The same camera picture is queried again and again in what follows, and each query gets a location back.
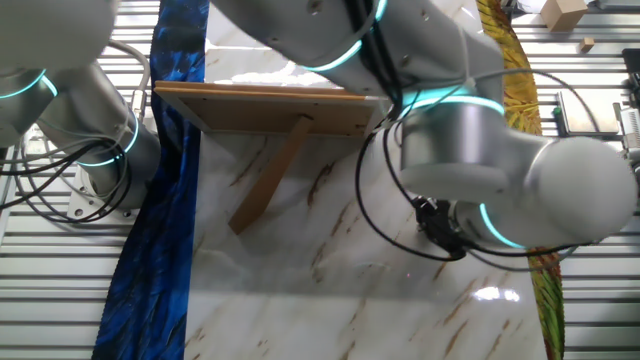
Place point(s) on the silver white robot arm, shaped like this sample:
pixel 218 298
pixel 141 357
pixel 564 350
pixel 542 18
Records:
pixel 450 140

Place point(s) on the black box device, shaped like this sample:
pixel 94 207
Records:
pixel 632 75

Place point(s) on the large light wooden block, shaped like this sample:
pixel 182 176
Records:
pixel 562 14

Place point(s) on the black pen green tip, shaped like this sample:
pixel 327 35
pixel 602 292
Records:
pixel 557 111

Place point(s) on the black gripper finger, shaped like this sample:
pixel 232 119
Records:
pixel 424 223
pixel 422 206

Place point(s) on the grey flat plate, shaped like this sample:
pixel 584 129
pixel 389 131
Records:
pixel 587 112

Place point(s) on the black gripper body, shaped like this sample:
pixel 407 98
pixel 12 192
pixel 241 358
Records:
pixel 445 230

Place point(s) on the white marble pattern mat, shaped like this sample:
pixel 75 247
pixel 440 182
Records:
pixel 310 280

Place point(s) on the wooden picture frame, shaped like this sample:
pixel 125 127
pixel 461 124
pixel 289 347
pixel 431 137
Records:
pixel 260 112

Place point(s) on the tiny wooden block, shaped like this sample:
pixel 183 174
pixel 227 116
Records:
pixel 587 44

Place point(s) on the yellow green painting mat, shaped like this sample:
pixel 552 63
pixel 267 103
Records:
pixel 520 95

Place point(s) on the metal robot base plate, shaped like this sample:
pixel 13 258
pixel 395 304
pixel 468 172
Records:
pixel 82 202

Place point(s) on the blue painting mat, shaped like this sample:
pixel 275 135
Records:
pixel 155 250

